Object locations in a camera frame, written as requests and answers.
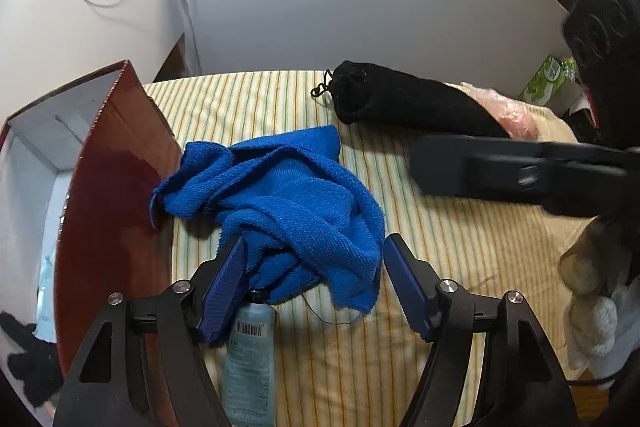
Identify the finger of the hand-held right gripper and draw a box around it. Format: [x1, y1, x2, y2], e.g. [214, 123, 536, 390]
[409, 133, 634, 218]

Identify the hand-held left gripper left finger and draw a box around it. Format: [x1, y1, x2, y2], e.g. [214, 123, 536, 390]
[52, 234, 249, 427]

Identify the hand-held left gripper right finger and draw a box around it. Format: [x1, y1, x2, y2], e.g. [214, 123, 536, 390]
[382, 233, 581, 427]

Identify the blue towel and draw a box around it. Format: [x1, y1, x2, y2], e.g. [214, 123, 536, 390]
[150, 124, 387, 313]

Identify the red box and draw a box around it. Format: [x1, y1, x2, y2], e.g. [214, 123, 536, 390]
[0, 59, 184, 427]

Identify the black cloth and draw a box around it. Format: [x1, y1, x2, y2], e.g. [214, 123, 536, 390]
[0, 310, 66, 408]

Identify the pink plastic bag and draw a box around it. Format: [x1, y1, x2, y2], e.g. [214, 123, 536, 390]
[459, 81, 544, 143]

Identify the striped mat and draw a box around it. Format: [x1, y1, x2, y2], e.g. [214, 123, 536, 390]
[140, 69, 602, 427]

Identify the green and white paper bag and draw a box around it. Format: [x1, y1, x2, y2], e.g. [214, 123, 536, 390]
[517, 54, 584, 106]

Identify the clear plastic bottle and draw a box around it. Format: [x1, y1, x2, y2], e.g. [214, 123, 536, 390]
[220, 289, 277, 427]

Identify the beige plush toy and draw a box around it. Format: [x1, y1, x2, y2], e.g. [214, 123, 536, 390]
[558, 217, 631, 371]

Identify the black drawstring pouch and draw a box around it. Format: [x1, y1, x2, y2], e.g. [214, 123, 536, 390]
[310, 59, 511, 140]

